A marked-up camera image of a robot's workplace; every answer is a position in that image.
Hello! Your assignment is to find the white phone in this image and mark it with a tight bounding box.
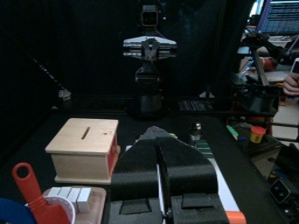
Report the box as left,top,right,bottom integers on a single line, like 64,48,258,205
290,57,299,74

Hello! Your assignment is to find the white toy block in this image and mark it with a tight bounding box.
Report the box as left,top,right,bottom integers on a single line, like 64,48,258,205
68,186,83,205
46,186,63,197
58,186,74,200
76,187,94,214

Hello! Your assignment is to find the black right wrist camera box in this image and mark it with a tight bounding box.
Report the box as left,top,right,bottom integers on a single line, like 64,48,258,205
139,3,160,28

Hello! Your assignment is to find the red utensil with hole handle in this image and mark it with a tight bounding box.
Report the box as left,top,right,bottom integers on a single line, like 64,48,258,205
11,162,72,224

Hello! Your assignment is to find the pale plastic cup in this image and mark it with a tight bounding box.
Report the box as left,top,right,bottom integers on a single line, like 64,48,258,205
42,195,78,224

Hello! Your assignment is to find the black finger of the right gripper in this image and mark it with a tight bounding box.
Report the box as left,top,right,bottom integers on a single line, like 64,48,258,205
140,38,152,62
151,38,162,62

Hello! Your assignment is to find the blue plastic utensil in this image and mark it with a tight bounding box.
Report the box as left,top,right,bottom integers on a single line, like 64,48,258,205
0,197,39,224

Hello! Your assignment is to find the yellow cup red lid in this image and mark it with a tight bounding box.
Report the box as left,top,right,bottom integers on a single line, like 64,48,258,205
249,125,267,144

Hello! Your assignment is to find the wooden box with slot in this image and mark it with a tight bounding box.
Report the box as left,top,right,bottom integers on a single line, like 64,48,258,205
44,117,122,186

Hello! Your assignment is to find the small black silver shaker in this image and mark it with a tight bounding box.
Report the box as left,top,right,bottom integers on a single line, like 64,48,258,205
188,122,204,141

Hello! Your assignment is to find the silver frame corner bracket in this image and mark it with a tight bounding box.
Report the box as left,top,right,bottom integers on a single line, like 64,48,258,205
199,90,215,100
58,88,72,102

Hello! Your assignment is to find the black leader arm base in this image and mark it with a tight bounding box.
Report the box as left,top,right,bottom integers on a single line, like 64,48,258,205
231,82,282,117

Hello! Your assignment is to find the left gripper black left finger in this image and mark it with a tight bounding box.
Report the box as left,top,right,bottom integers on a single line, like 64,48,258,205
107,136,164,224

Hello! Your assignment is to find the black remote with buttons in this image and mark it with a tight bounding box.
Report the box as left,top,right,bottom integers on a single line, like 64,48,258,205
269,178,293,204

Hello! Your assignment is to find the orange carrot tip piece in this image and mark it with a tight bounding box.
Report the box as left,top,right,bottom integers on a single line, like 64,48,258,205
226,211,249,224

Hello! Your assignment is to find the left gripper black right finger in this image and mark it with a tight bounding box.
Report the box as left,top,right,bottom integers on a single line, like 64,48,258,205
155,136,231,224

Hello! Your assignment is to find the computer monitor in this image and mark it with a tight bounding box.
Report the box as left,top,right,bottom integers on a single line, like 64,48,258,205
257,0,299,37

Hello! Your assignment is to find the thin tension cord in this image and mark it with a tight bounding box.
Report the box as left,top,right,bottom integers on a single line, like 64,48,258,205
32,57,67,92

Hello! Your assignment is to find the white cutting board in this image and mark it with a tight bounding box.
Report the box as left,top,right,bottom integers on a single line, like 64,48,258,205
124,143,242,214

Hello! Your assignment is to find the pinkish brown tray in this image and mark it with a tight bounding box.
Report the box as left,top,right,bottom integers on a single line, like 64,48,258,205
42,185,108,224

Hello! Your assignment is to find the green marker block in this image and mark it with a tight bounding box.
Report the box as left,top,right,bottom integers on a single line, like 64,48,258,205
227,124,239,140

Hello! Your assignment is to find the person's hand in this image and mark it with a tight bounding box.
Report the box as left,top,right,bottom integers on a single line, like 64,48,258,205
283,73,299,97

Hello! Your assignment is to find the red round object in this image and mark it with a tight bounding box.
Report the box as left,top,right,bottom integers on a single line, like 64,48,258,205
261,56,278,71

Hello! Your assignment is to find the dark green toy block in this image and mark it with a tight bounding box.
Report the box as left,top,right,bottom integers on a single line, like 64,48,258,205
194,139,211,150
198,148,216,160

